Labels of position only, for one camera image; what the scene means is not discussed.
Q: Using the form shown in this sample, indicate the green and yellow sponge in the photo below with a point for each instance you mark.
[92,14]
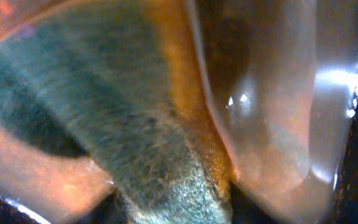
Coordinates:
[120,81]

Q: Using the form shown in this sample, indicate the black water tray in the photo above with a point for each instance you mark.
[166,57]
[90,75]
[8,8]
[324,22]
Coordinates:
[280,80]

